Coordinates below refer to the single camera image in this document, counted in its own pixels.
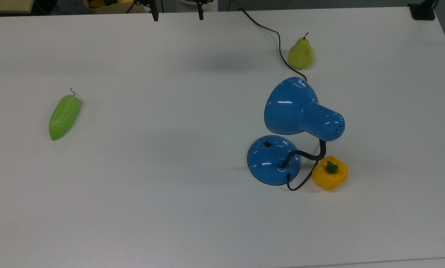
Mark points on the yellow bell pepper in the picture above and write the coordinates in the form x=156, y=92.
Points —
x=329, y=176

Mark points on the blue desk lamp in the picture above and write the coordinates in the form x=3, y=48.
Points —
x=293, y=108

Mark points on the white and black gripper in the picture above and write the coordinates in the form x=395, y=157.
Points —
x=145, y=2

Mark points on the green pear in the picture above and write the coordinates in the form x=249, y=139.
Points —
x=301, y=54

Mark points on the green cucumber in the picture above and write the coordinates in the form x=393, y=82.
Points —
x=64, y=117

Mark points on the black clamp mount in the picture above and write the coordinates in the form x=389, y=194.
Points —
x=422, y=13

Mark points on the light wooden table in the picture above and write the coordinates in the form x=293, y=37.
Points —
x=6, y=5

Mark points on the cardboard box with toy fruit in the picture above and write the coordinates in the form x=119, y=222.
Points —
x=110, y=8

